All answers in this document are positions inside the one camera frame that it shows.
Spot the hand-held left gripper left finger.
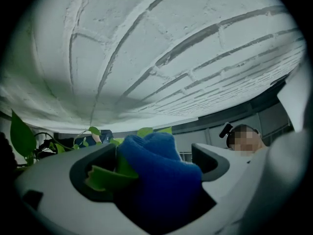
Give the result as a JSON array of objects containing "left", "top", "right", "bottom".
[{"left": 14, "top": 143, "right": 147, "bottom": 235}]

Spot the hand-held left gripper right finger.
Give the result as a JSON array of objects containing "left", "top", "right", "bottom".
[{"left": 156, "top": 143, "right": 260, "bottom": 235}]

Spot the green leafy plant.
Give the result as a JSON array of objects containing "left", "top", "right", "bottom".
[{"left": 9, "top": 109, "right": 173, "bottom": 192}]

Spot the blue cloth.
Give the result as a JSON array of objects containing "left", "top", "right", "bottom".
[{"left": 114, "top": 132, "right": 203, "bottom": 227}]

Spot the person's head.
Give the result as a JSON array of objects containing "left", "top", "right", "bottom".
[{"left": 226, "top": 123, "right": 268, "bottom": 158}]

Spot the black head camera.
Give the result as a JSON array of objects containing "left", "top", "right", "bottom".
[{"left": 219, "top": 121, "right": 234, "bottom": 139}]

